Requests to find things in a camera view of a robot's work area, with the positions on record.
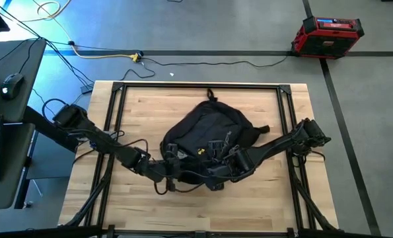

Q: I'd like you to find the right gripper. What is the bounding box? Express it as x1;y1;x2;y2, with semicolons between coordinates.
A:
206;140;236;192

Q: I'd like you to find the black backpack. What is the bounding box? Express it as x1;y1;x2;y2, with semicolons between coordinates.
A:
159;88;271;186

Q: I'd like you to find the yellow extension cord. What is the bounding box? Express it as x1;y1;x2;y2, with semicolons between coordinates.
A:
19;0;143;63

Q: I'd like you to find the dark grey desk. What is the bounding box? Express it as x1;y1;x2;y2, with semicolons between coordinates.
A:
0;38;81;212

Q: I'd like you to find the black floor cable bundle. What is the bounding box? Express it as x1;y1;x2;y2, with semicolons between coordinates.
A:
0;0;95;87

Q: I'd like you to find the black metal table frame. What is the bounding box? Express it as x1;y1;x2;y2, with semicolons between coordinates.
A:
59;81;341;238

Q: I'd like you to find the black computer mouse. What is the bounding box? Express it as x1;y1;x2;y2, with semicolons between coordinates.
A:
0;73;25;100

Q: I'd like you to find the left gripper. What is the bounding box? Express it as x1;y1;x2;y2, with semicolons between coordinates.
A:
161;143;186;192

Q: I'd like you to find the long black power cable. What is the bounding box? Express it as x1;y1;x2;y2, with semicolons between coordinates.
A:
139;54;289;69

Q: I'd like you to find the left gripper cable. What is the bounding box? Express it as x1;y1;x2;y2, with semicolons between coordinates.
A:
153;180;199;196

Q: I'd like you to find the red black jobsite radio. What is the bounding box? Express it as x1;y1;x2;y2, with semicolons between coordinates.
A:
290;15;365;60

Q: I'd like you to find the short black floor cable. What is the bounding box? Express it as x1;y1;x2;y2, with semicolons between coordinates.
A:
119;59;157;82

